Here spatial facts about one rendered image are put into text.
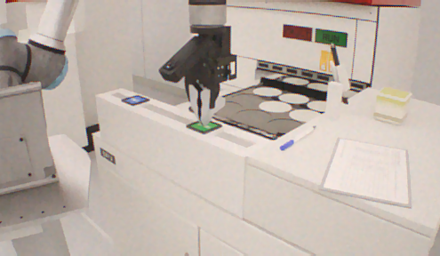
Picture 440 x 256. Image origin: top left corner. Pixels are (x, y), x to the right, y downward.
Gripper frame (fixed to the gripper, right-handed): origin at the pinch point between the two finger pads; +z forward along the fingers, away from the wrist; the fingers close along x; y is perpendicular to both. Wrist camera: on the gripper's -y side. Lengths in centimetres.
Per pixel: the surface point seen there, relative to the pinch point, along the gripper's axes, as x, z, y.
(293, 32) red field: 14, -12, 58
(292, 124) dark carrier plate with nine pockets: -5.2, 7.7, 28.7
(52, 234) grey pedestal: 29, 32, -29
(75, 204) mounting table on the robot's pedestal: 13.7, 15.7, -26.0
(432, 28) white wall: -9, -10, 207
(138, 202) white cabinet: 22.4, 29.8, -4.1
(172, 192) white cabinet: 6.7, 19.1, -3.9
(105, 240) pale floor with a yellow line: 90, 98, 13
